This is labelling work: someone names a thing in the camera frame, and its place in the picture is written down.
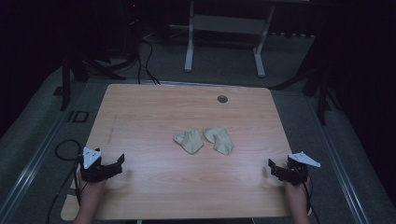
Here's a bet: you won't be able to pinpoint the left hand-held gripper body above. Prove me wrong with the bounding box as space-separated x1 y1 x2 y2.
79 147 110 183

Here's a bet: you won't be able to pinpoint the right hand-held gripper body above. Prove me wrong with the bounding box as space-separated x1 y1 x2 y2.
281 151 321 187

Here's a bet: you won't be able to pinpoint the beige sock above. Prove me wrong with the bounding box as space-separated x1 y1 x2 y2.
173 129 205 155
204 126 234 157

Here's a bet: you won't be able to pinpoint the person's right hand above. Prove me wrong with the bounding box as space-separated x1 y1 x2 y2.
283 181 312 201

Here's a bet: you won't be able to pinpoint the person's left hand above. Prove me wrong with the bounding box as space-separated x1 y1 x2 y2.
76 170 107 202

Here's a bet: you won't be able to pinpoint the black metal stand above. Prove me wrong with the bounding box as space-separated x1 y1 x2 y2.
270 43 342 126
60 43 127 112

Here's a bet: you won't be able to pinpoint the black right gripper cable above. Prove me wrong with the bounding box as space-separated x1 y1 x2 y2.
303 175 321 224

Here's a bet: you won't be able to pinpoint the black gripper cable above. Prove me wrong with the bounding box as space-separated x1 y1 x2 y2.
46 138 83 224
303 175 321 224

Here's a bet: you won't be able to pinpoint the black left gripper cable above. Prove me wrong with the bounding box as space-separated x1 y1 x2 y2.
46 138 83 224

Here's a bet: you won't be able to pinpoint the metal floor rail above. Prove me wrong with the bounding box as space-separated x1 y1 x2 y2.
0 102 74 220
305 95 372 224

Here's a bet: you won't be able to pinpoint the black floor cables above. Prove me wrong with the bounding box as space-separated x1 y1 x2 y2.
135 38 162 86

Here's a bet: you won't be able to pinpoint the white metal desk frame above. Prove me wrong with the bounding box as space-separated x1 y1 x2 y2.
183 0 276 78

